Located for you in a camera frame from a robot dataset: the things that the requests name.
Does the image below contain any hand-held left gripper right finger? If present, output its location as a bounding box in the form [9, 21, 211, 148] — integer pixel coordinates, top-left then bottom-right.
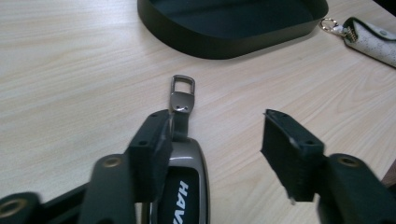
[261, 108, 326, 203]

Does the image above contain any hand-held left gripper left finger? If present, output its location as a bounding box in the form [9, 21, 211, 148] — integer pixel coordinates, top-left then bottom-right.
[128, 109, 174, 203]

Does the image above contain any grey car key fob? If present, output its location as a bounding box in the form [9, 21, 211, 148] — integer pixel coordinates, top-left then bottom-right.
[141, 74, 211, 224]

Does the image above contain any black key rack with tray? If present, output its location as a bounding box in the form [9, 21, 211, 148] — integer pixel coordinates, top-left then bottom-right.
[136, 0, 330, 60]

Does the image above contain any white speckled key case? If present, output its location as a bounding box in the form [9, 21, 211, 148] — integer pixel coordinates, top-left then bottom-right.
[318, 17, 396, 69]

